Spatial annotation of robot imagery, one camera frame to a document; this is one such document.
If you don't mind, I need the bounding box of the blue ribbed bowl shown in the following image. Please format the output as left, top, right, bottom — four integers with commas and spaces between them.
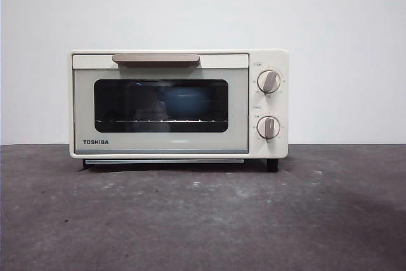
158, 88, 213, 118

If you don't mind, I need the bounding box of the glass oven door with handle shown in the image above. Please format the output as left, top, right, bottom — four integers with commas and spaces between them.
72, 53, 249, 154

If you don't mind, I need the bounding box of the cream Toshiba toaster oven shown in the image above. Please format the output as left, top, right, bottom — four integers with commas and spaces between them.
69, 49, 289, 173

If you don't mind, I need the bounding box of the cream timer knob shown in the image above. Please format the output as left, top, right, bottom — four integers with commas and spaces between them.
256, 116, 281, 140

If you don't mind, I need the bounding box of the cream temperature knob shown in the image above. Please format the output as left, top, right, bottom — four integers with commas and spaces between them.
256, 69, 282, 94

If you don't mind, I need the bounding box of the metal crumb tray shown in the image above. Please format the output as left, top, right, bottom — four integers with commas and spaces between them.
82, 158, 245, 164

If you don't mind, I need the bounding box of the metal wire oven rack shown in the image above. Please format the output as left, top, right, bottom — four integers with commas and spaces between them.
95, 119, 228, 123

